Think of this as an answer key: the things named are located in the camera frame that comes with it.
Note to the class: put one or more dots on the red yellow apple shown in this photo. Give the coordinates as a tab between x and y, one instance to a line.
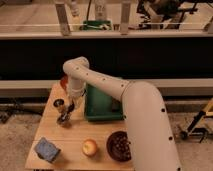
89	147

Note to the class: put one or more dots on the green plastic bin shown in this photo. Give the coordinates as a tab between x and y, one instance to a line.
101	107

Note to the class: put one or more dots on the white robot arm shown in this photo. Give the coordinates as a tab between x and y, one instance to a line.
152	143

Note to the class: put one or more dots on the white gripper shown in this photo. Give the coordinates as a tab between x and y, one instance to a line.
75	97

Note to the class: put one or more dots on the dark brown bowl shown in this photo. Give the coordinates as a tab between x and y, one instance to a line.
118	146

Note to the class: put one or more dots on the black machine in background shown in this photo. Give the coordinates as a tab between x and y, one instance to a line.
159	14

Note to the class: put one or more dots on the green box in background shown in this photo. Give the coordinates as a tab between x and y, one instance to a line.
97	25

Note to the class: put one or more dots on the blue sponge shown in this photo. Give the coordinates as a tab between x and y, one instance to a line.
46	150

